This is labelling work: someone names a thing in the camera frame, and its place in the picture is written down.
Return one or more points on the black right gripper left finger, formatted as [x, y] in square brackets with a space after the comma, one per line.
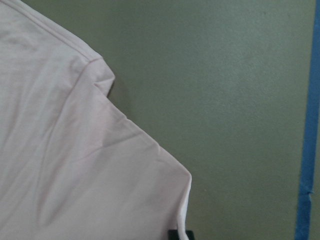
[173, 234]

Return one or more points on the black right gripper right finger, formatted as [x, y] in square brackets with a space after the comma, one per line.
[190, 234]

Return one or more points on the pink printed t-shirt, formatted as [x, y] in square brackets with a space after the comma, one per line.
[72, 165]

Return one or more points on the blue tape strip lengthwise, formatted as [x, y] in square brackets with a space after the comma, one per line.
[310, 138]

